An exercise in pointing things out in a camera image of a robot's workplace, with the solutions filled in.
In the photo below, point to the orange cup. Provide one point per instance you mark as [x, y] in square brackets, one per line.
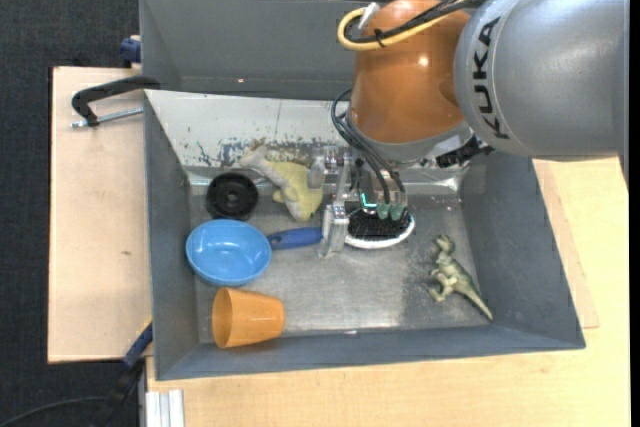
[247, 317]

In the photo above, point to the grey metal bin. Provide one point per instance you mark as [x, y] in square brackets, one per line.
[350, 285]

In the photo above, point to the yellow and beige plush toy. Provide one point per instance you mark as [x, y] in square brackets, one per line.
[300, 192]

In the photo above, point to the blue bowl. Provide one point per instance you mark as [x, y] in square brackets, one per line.
[227, 252]

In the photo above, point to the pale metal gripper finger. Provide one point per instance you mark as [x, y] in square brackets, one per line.
[316, 174]
[333, 230]

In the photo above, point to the green toy dinosaur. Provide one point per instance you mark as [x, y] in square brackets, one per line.
[450, 272]

